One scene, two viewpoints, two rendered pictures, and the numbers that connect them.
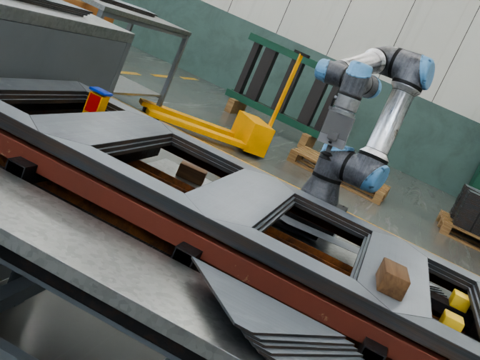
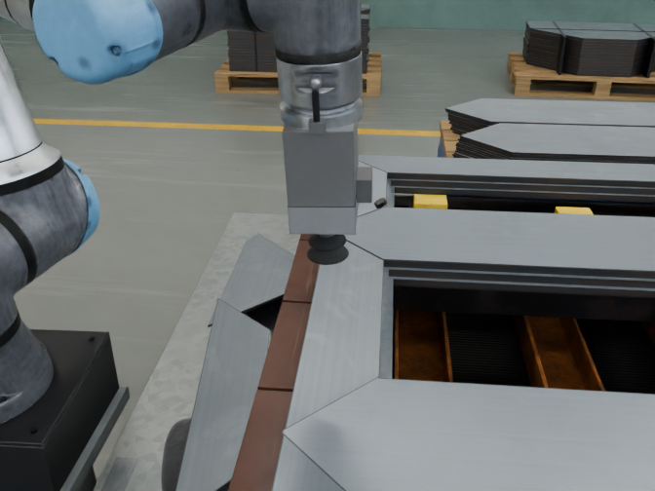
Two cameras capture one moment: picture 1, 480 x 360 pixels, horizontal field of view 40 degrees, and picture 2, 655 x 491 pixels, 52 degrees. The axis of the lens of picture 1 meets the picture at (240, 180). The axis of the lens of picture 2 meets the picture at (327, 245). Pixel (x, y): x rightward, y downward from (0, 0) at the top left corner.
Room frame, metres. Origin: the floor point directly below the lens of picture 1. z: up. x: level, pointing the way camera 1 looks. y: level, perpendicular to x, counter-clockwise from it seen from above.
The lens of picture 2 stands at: (2.11, 0.39, 1.31)
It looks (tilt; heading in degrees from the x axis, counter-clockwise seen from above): 28 degrees down; 264
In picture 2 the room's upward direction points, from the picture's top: straight up
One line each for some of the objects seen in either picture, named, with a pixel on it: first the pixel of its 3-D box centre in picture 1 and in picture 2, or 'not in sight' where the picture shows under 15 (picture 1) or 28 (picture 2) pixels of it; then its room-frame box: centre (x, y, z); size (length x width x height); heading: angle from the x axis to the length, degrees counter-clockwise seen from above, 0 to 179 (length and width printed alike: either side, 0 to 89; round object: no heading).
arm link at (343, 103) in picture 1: (345, 103); (320, 80); (2.06, -0.21, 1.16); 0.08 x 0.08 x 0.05
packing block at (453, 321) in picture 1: (451, 323); (573, 222); (1.58, -0.63, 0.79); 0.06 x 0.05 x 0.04; 169
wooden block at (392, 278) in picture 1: (392, 278); not in sight; (1.44, -0.41, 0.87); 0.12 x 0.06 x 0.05; 174
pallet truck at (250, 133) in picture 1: (224, 83); not in sight; (6.88, 0.56, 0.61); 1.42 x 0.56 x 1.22; 115
